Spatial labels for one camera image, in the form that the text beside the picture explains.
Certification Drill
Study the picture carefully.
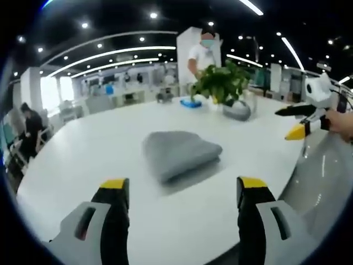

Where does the grey towel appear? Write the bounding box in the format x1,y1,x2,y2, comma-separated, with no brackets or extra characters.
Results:
142,130,223,185

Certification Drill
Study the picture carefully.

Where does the person's right hand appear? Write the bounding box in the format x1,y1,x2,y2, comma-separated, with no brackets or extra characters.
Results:
327,109,353,143

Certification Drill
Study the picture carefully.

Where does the clear glass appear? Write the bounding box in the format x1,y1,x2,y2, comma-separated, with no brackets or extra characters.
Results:
242,91,259,119

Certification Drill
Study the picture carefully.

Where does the grey plant pot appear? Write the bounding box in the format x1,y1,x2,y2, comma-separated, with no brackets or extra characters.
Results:
222,99,252,122

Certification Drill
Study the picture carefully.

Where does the green potted plant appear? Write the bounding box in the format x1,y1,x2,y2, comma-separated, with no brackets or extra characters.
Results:
190,60,252,107

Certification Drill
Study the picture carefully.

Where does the blue cloth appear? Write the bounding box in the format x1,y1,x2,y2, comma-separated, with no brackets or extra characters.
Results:
179,98,202,110

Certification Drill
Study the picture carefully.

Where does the small grey device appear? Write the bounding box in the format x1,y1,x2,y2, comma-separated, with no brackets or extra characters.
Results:
156,87,174,103

